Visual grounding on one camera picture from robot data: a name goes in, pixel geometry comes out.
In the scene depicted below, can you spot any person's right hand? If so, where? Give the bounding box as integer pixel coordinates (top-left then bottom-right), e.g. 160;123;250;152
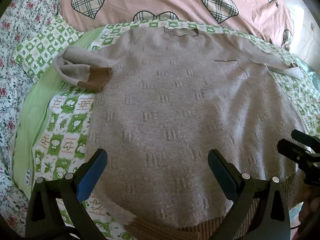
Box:
299;186;319;223

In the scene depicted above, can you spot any beige knit sweater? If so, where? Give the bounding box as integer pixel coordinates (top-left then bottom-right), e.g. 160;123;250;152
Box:
53;27;303;239

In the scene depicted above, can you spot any pink quilt with plaid hearts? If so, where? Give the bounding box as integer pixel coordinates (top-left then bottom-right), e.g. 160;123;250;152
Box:
61;0;293;49

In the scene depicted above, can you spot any floral white quilt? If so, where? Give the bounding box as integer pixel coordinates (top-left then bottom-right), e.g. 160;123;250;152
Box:
1;0;60;236

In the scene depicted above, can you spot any green white checkered bedsheet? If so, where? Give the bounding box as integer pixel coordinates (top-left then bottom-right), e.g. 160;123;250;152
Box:
13;15;320;240

